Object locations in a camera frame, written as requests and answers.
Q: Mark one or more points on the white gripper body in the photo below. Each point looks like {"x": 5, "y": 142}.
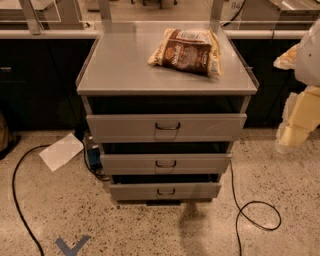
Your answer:
{"x": 309, "y": 63}

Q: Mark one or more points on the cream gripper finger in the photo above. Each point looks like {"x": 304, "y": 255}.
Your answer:
{"x": 301, "y": 116}
{"x": 287, "y": 60}

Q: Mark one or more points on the grey drawer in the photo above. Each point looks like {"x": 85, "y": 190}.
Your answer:
{"x": 138, "y": 128}
{"x": 165, "y": 191}
{"x": 163, "y": 164}

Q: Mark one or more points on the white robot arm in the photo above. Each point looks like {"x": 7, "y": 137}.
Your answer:
{"x": 301, "y": 114}

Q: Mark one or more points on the grey top drawer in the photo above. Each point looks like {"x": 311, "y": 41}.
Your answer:
{"x": 138, "y": 128}

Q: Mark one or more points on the grey metal drawer cabinet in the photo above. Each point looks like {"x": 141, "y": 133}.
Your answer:
{"x": 117, "y": 79}

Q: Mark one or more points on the grey bottom drawer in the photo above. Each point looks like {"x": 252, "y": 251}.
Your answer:
{"x": 165, "y": 191}

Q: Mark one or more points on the brown snack chip bag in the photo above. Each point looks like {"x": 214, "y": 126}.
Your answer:
{"x": 192, "y": 51}

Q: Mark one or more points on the blue power box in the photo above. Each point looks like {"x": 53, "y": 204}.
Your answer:
{"x": 93, "y": 153}

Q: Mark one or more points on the white paper sheet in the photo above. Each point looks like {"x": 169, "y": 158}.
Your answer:
{"x": 61, "y": 152}

